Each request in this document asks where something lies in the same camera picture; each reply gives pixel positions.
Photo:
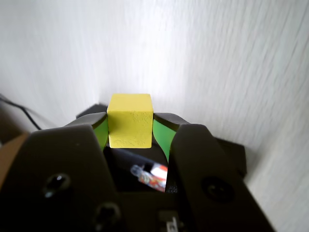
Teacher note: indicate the colourful flash drive clear cap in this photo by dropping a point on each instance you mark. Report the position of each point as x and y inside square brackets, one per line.
[149, 182]

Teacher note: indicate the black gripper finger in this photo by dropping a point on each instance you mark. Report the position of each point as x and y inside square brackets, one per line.
[60, 157]

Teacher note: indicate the yellow wooden cube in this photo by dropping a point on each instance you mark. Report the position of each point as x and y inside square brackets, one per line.
[130, 120]

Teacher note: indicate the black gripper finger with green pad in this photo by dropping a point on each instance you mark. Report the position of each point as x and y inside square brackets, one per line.
[205, 169]

